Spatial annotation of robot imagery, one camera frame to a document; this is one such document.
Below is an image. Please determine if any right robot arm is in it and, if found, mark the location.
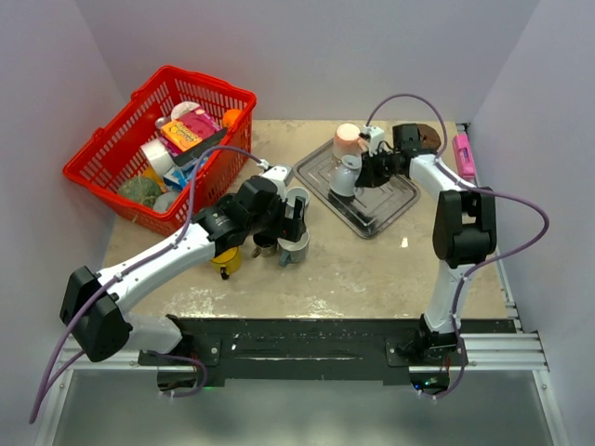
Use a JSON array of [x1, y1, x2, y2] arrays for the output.
[[356, 125, 496, 365]]

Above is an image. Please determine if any white tape roll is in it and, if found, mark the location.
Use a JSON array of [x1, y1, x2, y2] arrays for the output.
[[140, 139, 175, 177]]

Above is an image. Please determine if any pink snack packet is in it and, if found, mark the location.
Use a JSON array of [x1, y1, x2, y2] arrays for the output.
[[170, 101, 221, 139]]

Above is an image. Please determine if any blue white carton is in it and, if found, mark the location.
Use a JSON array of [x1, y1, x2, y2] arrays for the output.
[[162, 157, 208, 192]]

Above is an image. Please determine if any small maroon cup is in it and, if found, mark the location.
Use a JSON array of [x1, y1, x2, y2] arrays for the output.
[[251, 234, 278, 258]]

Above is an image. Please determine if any dark blue-grey mug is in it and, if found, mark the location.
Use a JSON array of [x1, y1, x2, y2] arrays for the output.
[[278, 230, 311, 268]]

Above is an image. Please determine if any pink box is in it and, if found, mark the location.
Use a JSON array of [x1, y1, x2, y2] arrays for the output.
[[453, 134, 476, 180]]

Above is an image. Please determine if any green melon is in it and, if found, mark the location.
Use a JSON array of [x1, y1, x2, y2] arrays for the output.
[[117, 177, 162, 208]]

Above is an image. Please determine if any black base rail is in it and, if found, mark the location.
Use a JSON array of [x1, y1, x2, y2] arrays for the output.
[[134, 316, 517, 389]]

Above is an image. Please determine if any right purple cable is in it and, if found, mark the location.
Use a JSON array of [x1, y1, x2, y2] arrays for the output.
[[364, 93, 550, 326]]

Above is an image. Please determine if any grey mug white base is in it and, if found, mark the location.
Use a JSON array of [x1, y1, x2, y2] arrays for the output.
[[329, 154, 363, 198]]

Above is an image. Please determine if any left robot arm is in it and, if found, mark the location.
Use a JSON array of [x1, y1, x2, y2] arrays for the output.
[[60, 176, 306, 364]]

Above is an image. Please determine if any orange snack packet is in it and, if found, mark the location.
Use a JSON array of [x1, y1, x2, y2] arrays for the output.
[[161, 120, 203, 152]]

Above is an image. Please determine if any pink white mug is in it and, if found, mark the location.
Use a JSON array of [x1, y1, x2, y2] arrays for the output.
[[332, 123, 362, 160]]

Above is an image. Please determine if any orange ball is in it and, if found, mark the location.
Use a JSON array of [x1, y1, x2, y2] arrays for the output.
[[221, 109, 242, 129]]

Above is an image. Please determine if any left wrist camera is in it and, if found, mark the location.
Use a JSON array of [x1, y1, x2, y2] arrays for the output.
[[261, 164, 294, 190]]

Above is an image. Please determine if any white cup brown lid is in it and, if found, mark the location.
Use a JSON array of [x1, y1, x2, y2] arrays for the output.
[[417, 124, 442, 151]]

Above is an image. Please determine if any blue speckled mug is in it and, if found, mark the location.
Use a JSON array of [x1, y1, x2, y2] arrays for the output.
[[286, 187, 311, 212]]

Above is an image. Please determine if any black knife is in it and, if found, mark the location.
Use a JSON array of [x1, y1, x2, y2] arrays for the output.
[[173, 128, 228, 167]]

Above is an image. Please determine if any yellow mug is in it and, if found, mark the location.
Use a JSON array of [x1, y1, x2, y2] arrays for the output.
[[210, 247, 242, 281]]

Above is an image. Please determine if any metal tray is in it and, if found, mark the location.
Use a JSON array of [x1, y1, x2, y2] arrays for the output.
[[294, 139, 420, 239]]

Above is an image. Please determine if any red plastic basket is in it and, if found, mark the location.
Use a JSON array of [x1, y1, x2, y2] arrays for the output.
[[62, 65, 257, 236]]

